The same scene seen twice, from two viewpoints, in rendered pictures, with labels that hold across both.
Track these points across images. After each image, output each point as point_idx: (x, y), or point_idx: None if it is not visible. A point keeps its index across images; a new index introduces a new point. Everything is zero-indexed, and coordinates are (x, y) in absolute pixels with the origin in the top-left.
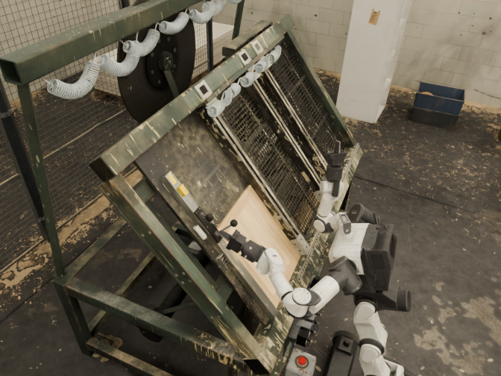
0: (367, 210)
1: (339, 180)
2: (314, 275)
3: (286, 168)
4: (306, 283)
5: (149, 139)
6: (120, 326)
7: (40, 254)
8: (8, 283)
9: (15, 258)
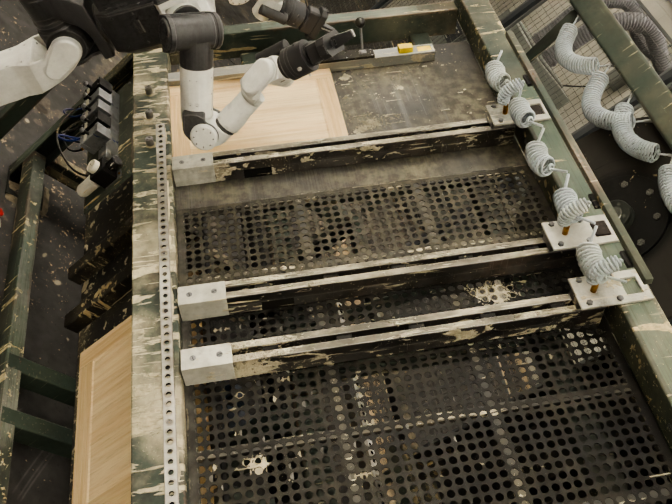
0: (201, 18)
1: (283, 39)
2: (12, 408)
3: (324, 256)
4: (139, 137)
5: (482, 24)
6: (233, 335)
7: (379, 451)
8: (365, 395)
9: (391, 438)
